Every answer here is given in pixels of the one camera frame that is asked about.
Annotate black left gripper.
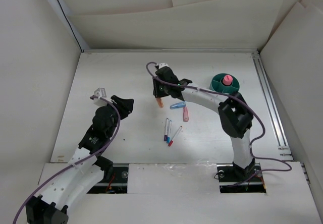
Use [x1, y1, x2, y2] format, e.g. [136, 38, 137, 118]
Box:
[102, 96, 133, 138]

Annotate orange eraser stick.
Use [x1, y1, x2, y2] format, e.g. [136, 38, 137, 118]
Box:
[156, 98, 164, 108]

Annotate blue translucent stapler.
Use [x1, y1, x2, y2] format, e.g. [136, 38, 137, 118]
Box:
[170, 101, 186, 109]

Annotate pink correction tape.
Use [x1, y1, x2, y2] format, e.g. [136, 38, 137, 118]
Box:
[183, 106, 189, 122]

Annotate red cap white marker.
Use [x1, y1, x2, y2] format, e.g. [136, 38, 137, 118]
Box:
[168, 126, 183, 147]

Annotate pink cap glue bottle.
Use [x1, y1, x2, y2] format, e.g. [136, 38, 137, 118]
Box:
[222, 74, 233, 86]

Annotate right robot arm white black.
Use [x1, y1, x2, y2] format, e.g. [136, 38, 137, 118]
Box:
[153, 63, 255, 181]

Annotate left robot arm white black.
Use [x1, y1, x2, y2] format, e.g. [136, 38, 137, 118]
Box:
[25, 95, 134, 223]

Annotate blue cap white marker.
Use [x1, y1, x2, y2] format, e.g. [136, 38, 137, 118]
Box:
[166, 120, 172, 144]

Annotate teal round divided container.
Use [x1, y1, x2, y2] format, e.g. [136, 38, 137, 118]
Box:
[209, 73, 240, 94]

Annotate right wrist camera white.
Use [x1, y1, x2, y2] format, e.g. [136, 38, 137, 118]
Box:
[155, 63, 169, 70]

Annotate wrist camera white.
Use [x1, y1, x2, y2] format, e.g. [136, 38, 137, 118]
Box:
[90, 87, 107, 107]
[155, 63, 169, 70]

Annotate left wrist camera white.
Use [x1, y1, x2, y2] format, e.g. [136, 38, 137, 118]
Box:
[90, 87, 107, 107]

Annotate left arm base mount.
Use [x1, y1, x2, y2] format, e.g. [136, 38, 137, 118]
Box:
[87, 156, 129, 194]

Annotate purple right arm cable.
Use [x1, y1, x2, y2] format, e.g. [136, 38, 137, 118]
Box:
[145, 62, 293, 184]

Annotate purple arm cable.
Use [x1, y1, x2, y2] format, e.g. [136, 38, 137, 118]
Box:
[12, 95, 121, 224]
[145, 62, 293, 184]

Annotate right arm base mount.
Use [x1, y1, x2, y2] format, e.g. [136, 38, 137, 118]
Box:
[214, 163, 266, 194]

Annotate aluminium rail right side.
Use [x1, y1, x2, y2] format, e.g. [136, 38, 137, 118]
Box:
[251, 51, 294, 161]

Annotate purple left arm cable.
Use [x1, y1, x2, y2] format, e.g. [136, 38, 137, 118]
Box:
[12, 95, 121, 224]

